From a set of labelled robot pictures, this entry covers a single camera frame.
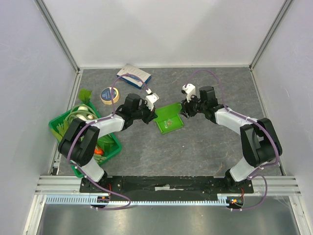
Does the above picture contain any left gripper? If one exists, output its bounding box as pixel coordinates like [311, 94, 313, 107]
[132, 100, 157, 124]

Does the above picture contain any green paper box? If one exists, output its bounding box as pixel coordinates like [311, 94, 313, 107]
[154, 102, 184, 135]

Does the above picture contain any small clear zip bag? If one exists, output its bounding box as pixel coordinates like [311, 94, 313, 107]
[164, 119, 173, 129]

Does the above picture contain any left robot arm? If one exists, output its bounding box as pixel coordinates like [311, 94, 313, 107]
[58, 93, 159, 192]

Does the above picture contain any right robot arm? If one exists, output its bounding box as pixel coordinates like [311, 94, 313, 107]
[180, 84, 282, 193]

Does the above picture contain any white razor box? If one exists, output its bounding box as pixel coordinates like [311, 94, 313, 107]
[116, 64, 152, 89]

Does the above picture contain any masking tape roll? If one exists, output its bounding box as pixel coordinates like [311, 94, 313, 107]
[100, 87, 120, 105]

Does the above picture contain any toy bok choy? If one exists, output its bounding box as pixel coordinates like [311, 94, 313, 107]
[97, 135, 115, 151]

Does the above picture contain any orange toy carrot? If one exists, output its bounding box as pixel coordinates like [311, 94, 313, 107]
[94, 145, 104, 156]

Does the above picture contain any toy green leaf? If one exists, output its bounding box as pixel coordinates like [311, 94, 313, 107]
[78, 89, 92, 104]

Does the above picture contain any white toy radish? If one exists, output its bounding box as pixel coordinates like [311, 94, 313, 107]
[77, 104, 89, 113]

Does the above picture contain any green plastic basket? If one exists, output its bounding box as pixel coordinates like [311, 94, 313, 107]
[48, 103, 122, 165]

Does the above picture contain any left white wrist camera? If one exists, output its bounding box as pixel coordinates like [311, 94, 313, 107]
[145, 89, 159, 111]

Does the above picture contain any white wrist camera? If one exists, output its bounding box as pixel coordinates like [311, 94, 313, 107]
[181, 83, 196, 102]
[145, 89, 159, 111]

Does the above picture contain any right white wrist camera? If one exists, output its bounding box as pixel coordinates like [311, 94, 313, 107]
[181, 83, 196, 102]

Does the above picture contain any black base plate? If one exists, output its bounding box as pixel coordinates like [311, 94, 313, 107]
[79, 175, 254, 196]

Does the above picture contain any slotted cable duct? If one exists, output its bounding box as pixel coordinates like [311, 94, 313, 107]
[45, 195, 233, 207]

